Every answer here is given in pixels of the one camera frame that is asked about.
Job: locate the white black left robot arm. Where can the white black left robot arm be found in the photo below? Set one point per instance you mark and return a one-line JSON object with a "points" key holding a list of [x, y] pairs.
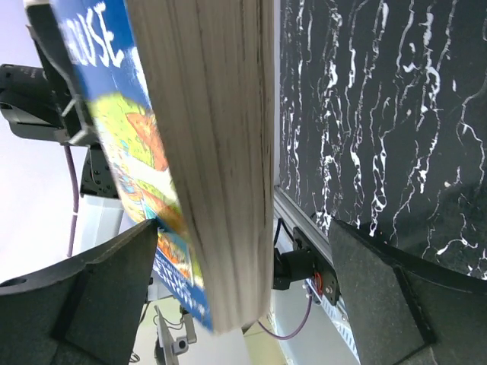
{"points": [[97, 210]]}

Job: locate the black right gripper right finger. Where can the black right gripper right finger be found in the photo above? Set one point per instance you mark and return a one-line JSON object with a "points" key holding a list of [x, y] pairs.
{"points": [[406, 310]]}

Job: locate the aluminium mounting rail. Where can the aluminium mounting rail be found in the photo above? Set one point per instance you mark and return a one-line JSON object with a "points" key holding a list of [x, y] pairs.
{"points": [[293, 216]]}

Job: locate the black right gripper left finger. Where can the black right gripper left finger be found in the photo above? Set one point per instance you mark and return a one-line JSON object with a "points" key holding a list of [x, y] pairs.
{"points": [[83, 310]]}

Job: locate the blue 91-storey treehouse book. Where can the blue 91-storey treehouse book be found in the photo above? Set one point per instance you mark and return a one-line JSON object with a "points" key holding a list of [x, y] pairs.
{"points": [[181, 94]]}

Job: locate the slotted cable duct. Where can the slotted cable duct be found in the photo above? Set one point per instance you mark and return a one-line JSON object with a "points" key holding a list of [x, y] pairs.
{"points": [[337, 315]]}

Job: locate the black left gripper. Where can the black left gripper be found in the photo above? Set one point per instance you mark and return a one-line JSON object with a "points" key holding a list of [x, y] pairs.
{"points": [[46, 105]]}

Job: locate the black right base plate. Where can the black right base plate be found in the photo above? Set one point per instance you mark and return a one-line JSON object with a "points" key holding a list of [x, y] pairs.
{"points": [[322, 274]]}

